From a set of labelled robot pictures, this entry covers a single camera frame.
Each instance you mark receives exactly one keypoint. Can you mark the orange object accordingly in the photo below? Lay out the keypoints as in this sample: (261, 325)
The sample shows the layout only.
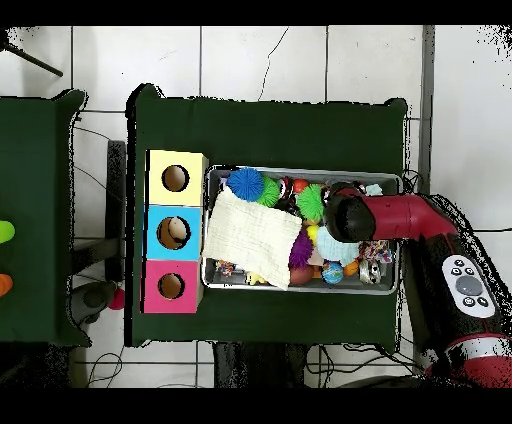
(4, 284)

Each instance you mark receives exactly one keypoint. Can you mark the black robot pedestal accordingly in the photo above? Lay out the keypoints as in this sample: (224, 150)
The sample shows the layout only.
(260, 366)

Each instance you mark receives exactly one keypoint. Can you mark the large green spiky ball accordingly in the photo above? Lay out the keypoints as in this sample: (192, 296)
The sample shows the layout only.
(310, 202)

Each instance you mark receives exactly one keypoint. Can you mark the clear mesh bin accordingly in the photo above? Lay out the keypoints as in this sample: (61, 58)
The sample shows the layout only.
(320, 287)

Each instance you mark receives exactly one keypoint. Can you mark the mint waffle cloth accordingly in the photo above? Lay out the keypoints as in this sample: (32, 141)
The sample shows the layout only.
(336, 250)

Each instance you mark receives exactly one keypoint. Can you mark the wooden box with three holes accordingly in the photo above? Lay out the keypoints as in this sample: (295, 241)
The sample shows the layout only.
(192, 248)

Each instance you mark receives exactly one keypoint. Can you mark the blue spiky ball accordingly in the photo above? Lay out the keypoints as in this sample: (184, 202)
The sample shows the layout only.
(244, 184)

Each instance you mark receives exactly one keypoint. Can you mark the purple spiky ball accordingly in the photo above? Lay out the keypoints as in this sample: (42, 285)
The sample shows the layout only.
(300, 250)

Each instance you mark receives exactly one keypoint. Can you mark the lime green object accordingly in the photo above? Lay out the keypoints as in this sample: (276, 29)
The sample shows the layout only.
(4, 232)

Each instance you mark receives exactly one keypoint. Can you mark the orange ball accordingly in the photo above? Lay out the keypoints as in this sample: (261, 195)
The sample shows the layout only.
(300, 186)

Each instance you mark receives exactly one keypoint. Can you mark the globe print ball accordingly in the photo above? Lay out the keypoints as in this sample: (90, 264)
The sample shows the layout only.
(332, 273)

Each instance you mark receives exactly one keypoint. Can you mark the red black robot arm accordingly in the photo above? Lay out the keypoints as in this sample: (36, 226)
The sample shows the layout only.
(400, 216)

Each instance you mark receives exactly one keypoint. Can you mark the small red ball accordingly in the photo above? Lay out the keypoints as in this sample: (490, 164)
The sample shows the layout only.
(116, 299)

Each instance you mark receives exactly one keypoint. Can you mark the black tripod leg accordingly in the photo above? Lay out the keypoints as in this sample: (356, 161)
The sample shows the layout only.
(32, 60)

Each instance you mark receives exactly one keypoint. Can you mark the small green spiky ball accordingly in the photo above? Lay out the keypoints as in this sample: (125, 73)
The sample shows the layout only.
(270, 194)

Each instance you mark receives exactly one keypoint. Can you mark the cream waffle cloth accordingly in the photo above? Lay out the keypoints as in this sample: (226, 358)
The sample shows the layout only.
(248, 236)

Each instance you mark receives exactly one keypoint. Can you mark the green cloth side table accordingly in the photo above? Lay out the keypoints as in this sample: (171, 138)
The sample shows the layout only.
(32, 200)

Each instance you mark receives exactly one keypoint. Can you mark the dark green table cloth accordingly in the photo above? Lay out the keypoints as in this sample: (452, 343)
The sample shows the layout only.
(280, 136)

